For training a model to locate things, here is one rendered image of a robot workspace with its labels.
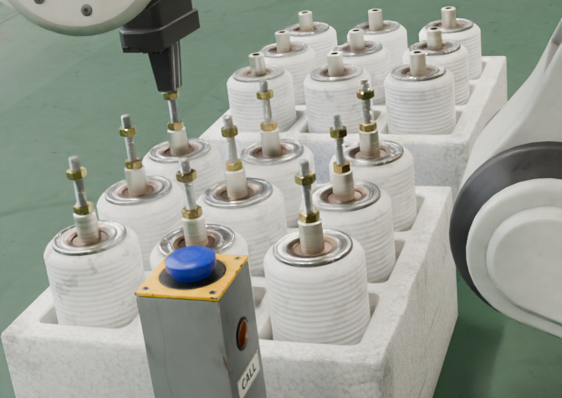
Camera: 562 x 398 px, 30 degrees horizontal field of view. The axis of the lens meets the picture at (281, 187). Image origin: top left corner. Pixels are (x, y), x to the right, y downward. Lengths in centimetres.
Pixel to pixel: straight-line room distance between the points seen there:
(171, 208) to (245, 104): 39
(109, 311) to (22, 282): 55
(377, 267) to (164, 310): 33
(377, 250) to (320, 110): 44
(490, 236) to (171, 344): 26
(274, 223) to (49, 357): 27
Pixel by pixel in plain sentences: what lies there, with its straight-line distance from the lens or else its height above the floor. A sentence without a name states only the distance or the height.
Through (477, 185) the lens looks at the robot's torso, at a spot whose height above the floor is 39.
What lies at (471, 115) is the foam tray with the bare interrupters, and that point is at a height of 18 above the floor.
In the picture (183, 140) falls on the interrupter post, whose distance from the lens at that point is 126.
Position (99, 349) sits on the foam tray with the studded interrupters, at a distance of 104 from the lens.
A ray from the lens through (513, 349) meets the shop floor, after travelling 129.
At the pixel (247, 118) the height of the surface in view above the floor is 20.
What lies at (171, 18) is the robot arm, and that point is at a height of 42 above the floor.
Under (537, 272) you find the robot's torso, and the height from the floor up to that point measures 34.
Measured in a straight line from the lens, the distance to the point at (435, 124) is 145.
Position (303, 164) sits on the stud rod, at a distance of 95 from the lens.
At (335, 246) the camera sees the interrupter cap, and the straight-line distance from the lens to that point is 98.
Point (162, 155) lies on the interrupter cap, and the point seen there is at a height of 25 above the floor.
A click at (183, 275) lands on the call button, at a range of 81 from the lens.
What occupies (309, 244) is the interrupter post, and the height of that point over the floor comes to 26.
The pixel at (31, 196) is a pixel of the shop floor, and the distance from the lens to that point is 191.
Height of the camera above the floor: 69
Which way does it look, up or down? 23 degrees down
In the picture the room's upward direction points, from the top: 7 degrees counter-clockwise
